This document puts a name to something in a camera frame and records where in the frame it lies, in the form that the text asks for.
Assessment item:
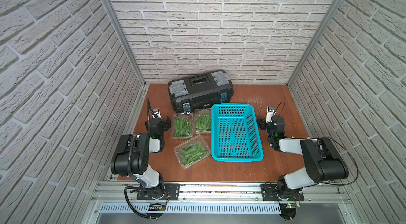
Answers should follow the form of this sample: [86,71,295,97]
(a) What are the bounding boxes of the teal plastic basket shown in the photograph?
[211,103,264,163]

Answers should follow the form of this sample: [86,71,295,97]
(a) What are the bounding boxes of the clear clamshell container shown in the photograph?
[174,135,211,169]
[194,108,211,134]
[171,112,194,139]

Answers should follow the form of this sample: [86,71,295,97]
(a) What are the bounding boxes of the peppers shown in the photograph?
[180,142,207,166]
[174,117,192,138]
[196,114,211,132]

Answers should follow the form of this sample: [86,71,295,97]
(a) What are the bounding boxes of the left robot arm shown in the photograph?
[110,117,171,200]

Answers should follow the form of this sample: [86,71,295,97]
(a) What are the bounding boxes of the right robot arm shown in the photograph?
[257,116,349,201]

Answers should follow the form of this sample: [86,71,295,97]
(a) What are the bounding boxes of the clear clamshell front container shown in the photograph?
[174,135,211,169]

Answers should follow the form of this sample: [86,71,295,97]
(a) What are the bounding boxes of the black plastic toolbox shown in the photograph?
[168,70,234,113]

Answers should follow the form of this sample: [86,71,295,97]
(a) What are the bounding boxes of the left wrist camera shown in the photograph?
[152,109,162,119]

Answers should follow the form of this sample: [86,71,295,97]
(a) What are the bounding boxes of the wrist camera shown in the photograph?
[265,106,276,123]
[152,109,162,119]

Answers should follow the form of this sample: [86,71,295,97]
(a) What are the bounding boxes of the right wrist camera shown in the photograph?
[265,106,276,123]

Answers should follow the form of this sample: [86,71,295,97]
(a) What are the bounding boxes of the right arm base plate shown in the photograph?
[260,182,305,201]

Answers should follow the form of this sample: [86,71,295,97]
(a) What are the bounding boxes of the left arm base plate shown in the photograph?
[136,183,180,200]

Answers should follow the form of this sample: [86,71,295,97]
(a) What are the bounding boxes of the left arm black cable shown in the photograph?
[123,185,153,219]

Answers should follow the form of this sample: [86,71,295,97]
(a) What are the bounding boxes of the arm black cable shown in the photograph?
[323,138,359,187]
[123,185,153,219]

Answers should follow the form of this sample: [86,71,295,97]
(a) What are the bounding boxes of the aluminium front rail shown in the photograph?
[91,181,352,204]

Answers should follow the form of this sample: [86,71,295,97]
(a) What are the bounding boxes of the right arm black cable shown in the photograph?
[323,138,359,187]

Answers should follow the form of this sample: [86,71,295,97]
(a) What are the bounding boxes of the left corner metal post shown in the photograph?
[101,0,147,87]

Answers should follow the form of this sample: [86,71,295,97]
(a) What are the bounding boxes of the corner metal post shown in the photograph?
[101,0,147,87]
[286,0,344,87]

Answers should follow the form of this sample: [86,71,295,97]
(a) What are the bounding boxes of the right corner metal post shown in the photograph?
[286,0,344,87]

